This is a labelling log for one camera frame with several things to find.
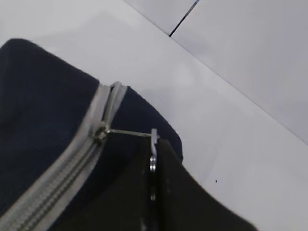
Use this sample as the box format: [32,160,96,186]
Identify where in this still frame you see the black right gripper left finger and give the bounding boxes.
[54,139,152,231]

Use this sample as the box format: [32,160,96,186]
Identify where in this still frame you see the navy lunch bag grey handles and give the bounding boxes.
[0,38,183,231]

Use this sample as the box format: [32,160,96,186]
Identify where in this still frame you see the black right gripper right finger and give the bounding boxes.
[157,139,256,231]

